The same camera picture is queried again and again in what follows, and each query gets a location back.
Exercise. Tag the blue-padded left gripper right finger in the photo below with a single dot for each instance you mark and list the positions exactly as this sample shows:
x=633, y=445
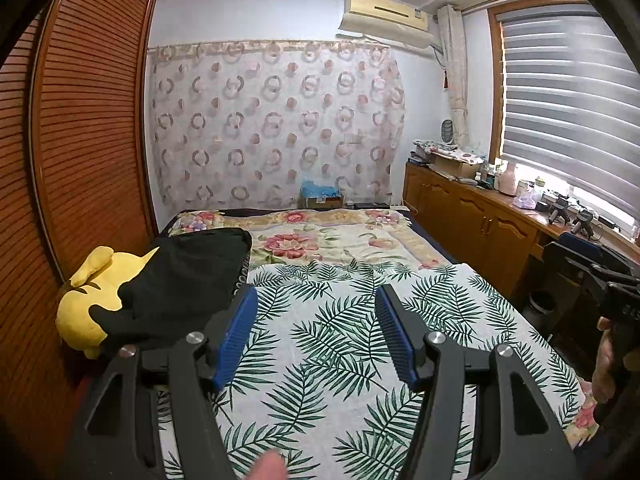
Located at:
x=404, y=333

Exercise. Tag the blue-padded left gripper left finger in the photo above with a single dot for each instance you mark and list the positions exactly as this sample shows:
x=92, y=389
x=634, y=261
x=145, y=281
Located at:
x=227, y=333

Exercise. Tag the black garment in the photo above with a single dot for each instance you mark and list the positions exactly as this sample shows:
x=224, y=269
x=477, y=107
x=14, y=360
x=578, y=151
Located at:
x=189, y=279

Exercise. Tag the person's right hand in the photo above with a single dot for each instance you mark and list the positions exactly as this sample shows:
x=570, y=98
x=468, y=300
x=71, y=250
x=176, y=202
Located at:
x=603, y=384

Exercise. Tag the person's left hand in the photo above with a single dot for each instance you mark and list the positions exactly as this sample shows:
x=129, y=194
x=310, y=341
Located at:
x=269, y=466

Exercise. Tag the folded patterned yellow garment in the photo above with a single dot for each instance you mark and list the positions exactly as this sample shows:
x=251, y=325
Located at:
x=241, y=279

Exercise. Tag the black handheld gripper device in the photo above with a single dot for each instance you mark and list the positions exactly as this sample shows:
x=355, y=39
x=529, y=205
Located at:
x=559, y=211

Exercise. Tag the palm leaf print sheet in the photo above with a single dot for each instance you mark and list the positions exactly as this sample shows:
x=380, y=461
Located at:
x=316, y=382

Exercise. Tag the floral bed blanket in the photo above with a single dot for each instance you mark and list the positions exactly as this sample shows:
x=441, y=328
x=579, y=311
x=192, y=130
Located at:
x=337, y=236

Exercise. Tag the blue cloth on box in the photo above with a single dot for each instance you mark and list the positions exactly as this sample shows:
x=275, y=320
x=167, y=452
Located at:
x=319, y=197

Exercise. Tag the wooden sideboard cabinet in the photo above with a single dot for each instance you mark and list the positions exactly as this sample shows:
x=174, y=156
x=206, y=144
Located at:
x=479, y=227

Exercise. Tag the pink white jug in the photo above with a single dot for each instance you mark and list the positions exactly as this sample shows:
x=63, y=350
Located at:
x=507, y=183

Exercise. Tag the yellow plush toy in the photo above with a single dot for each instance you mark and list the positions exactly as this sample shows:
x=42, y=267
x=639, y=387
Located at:
x=95, y=283

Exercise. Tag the cardboard box on cabinet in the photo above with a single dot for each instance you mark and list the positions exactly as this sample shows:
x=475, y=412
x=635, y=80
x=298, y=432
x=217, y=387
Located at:
x=465, y=167

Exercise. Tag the window zebra blind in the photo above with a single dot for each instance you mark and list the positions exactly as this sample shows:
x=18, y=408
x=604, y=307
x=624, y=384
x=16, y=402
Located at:
x=571, y=100

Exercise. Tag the small round fan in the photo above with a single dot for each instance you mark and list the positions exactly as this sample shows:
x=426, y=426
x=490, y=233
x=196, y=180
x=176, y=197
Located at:
x=447, y=132

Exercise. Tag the beige tied window curtain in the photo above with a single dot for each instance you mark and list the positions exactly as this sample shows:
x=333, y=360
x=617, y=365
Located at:
x=452, y=36

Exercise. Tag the wooden louvered wardrobe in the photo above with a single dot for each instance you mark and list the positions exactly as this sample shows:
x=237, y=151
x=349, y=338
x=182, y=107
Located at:
x=73, y=177

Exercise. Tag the circle patterned wall curtain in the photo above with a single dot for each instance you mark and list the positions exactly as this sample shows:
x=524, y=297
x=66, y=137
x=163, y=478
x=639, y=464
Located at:
x=246, y=124

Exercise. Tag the wall air conditioner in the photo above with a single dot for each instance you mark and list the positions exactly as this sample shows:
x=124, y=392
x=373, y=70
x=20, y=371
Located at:
x=387, y=19

